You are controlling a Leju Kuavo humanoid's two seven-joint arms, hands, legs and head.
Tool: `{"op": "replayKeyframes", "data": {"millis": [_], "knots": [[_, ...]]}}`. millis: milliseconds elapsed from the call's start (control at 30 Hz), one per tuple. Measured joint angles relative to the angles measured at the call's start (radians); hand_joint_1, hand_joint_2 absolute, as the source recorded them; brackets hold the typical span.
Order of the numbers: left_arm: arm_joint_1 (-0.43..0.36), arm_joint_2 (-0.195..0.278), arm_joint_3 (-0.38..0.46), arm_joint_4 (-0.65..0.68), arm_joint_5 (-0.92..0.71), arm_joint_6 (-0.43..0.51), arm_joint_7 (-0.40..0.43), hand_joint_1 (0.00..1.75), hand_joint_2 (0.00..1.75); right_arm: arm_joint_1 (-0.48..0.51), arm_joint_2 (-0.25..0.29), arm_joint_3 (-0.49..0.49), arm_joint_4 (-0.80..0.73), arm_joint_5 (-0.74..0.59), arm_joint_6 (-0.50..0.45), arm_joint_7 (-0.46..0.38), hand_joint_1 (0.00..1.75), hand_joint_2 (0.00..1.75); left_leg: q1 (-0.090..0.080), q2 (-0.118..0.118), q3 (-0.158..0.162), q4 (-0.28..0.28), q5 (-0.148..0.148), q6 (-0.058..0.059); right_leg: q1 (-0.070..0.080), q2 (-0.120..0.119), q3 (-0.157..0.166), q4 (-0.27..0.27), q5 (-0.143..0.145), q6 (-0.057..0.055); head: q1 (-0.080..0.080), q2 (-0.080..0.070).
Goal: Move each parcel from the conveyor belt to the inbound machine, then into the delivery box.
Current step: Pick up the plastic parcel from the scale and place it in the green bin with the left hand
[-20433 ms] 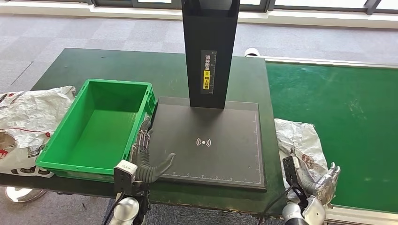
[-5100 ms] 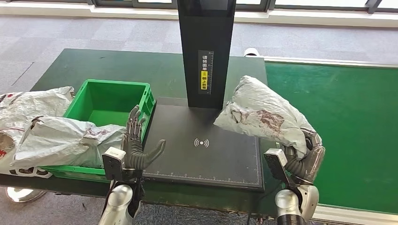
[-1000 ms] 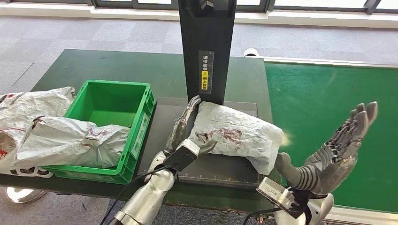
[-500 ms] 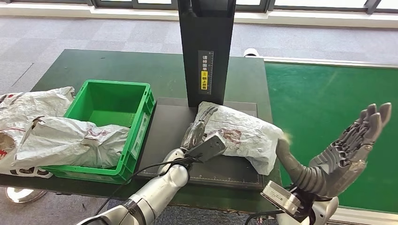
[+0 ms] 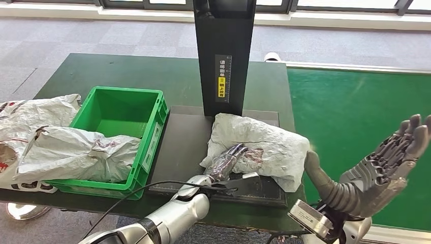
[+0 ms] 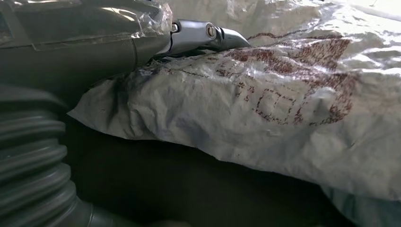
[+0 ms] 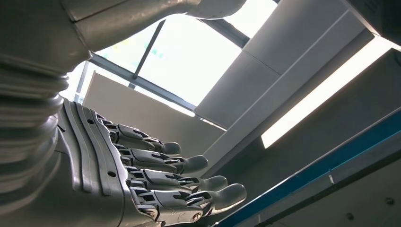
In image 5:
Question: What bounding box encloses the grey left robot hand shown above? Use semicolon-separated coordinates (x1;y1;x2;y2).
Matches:
203;143;249;182

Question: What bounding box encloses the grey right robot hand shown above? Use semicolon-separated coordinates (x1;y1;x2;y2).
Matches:
304;113;431;219

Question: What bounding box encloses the grey poly parcel brown stain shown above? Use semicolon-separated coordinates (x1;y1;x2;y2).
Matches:
199;112;311;193

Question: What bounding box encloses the grey poly parcel red stain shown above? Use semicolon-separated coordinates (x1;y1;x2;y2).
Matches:
12;126;142;184

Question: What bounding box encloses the black inbound scanner machine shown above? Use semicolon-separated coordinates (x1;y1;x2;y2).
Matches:
145;0;288;208

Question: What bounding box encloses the green conveyor belt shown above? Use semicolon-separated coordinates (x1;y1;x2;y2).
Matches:
285;61;431;244

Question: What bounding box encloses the black yellow label sticker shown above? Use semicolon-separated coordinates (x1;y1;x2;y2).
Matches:
214;54;233;103

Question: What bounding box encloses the green plastic crate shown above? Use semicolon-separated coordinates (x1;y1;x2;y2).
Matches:
44;86;169;201

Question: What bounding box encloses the dark green table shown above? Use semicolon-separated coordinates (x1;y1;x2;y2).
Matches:
0;52;311;235

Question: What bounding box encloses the chrome round stand base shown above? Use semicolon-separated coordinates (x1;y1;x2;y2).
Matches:
5;202;51;222

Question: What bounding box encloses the white woven sack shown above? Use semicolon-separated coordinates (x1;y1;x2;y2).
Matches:
0;94;81;195

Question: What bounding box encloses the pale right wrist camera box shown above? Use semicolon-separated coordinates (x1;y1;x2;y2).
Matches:
288;199;334;240

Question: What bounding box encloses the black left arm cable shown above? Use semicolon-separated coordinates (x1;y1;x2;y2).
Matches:
80;180;236;240

